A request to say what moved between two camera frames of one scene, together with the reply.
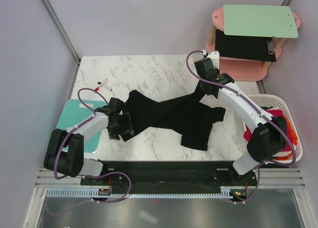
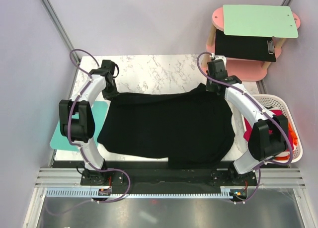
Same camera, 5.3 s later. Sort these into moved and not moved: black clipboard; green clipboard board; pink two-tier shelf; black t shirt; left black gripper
Moved: left black gripper; black t shirt
Not moved: pink two-tier shelf; black clipboard; green clipboard board
